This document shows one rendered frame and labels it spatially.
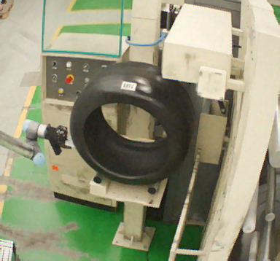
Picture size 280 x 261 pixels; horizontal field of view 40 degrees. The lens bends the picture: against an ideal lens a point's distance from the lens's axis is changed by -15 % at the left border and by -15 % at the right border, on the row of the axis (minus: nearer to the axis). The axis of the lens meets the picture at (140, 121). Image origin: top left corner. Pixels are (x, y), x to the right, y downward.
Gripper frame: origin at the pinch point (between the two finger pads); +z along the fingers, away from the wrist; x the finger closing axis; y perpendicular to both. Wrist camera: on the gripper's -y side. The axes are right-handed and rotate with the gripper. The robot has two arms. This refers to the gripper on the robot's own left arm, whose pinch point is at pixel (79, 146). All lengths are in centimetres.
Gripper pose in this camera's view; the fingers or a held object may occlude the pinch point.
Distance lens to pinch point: 226.2
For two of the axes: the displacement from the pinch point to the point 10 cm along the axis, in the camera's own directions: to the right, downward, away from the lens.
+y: 1.7, -8.2, -5.5
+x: 2.2, -5.1, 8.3
